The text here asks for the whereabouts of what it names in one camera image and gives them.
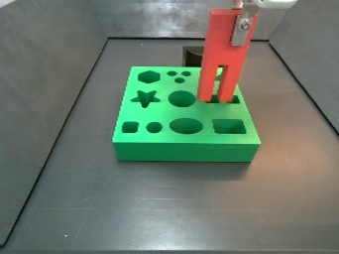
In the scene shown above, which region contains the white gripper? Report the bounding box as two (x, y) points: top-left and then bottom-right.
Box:
(232, 0), (296, 47)

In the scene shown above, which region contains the red double-square peg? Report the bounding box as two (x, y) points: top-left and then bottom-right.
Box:
(197, 9), (256, 102)

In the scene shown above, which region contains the green shape-sorter block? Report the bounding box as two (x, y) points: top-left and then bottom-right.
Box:
(112, 66), (260, 162)

